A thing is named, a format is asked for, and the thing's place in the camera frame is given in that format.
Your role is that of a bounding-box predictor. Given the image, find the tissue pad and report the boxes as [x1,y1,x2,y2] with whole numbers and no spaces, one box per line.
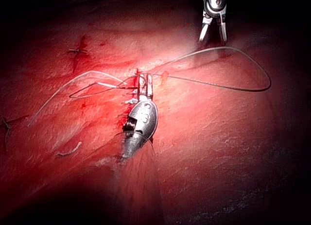
[0,0,311,225]

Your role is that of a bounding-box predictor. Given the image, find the right arm needle driver jaw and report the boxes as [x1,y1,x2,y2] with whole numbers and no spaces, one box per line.
[217,13,228,43]
[198,15,212,43]

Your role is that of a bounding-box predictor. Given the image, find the left arm needle driver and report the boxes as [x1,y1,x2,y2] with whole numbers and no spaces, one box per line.
[121,95,159,159]

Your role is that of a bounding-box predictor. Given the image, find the right arm needle driver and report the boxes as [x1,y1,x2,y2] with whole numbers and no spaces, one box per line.
[202,0,228,18]

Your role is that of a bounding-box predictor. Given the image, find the blue thread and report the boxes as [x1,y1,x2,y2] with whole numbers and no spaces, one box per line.
[27,46,272,156]

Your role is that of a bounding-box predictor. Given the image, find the short cut thread piece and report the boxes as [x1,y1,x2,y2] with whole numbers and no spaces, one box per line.
[56,141,83,157]

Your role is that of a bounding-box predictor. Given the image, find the left arm needle driver jaw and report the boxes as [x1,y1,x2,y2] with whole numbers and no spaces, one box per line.
[137,74,148,100]
[146,74,154,101]

